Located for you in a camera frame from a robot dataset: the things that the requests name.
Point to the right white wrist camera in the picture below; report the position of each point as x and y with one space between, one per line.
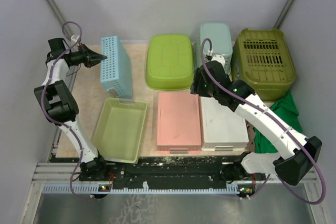
222 59

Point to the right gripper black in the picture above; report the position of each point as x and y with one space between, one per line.
196 87

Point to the olive green large container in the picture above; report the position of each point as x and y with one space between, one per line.
261 58

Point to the aluminium frame rail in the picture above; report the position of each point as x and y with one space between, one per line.
64 170

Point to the lime green plastic tub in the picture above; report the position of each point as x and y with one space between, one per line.
170 62

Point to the pale blue basket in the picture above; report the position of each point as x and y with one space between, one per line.
115 70

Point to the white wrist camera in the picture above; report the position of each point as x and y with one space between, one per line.
75 39
222 59

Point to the brown striped sock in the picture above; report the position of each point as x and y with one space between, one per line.
251 136

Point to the green cloth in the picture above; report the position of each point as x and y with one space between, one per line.
286 109

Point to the light green perforated basket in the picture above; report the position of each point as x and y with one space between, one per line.
119 130

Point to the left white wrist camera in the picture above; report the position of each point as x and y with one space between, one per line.
75 39

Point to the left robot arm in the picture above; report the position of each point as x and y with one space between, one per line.
61 109

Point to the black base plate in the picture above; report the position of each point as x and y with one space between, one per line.
185 172

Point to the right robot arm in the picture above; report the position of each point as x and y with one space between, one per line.
295 154

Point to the light blue perforated basket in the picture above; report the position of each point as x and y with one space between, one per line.
219 35

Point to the grey slotted cable duct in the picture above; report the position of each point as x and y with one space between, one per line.
105 188

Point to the pink perforated basket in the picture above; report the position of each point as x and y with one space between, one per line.
179 124

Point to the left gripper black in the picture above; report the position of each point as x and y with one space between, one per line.
90 58

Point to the white perforated basket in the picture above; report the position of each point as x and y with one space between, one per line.
223 130

